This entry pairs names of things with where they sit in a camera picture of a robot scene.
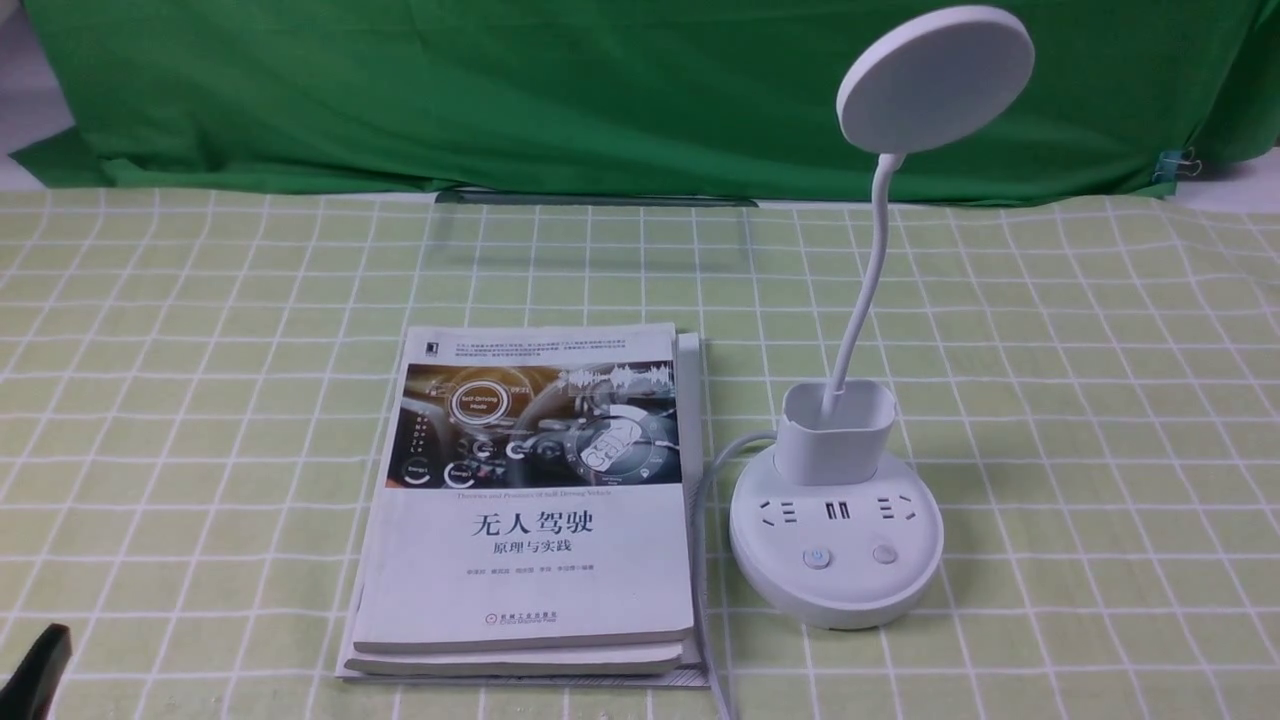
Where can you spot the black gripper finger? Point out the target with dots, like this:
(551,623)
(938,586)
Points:
(31,689)

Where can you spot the white desk lamp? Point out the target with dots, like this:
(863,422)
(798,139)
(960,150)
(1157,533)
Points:
(826,524)

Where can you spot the green checkered tablecloth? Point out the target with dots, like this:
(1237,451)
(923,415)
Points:
(195,386)

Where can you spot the top self-driving textbook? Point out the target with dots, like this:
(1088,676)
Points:
(530,500)

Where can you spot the bottom stacked book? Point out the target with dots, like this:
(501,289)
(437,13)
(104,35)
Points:
(690,500)

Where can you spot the green backdrop cloth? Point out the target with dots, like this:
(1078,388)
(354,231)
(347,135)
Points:
(709,98)

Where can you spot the binder clip on backdrop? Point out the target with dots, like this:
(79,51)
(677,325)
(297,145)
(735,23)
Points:
(1172,166)

